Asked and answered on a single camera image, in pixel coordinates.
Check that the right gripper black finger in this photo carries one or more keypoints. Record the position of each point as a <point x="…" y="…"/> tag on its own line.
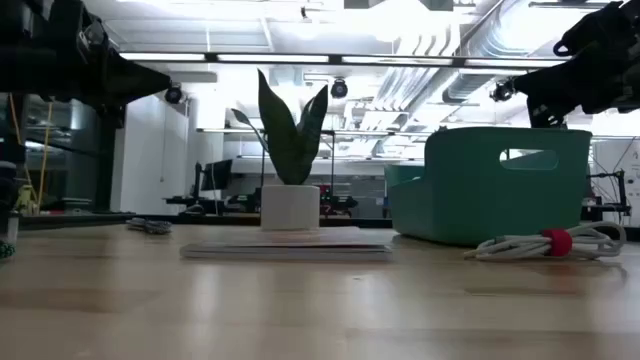
<point x="547" y="90"/>

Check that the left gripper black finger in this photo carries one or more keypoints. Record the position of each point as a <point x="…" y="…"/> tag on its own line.
<point x="135" y="80"/>

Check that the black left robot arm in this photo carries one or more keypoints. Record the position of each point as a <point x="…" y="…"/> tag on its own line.
<point x="20" y="50"/>

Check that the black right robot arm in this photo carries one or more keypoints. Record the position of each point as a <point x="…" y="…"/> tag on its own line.
<point x="627" y="12"/>

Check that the black round spotlight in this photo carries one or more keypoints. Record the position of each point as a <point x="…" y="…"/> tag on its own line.
<point x="502" y="91"/>
<point x="173" y="95"/>
<point x="339" y="88"/>

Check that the dark computer monitor on desk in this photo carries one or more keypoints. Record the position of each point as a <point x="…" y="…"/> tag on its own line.
<point x="217" y="174"/>

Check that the black metal stand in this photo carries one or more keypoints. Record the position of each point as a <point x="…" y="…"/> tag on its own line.
<point x="607" y="202"/>

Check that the black overhead bar with lights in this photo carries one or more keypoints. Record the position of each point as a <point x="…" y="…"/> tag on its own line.
<point x="280" y="58"/>

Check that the green snake plant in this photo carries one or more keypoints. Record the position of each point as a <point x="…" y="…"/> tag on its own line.
<point x="290" y="145"/>

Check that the white plant pot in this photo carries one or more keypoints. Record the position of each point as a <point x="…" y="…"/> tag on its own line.
<point x="290" y="207"/>

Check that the flat book with printed cover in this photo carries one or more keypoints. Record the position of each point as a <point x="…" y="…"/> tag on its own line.
<point x="285" y="250"/>

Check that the red and black machine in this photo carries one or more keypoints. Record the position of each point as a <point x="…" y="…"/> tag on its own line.
<point x="340" y="202"/>

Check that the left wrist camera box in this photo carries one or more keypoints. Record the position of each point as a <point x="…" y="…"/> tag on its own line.
<point x="92" y="36"/>

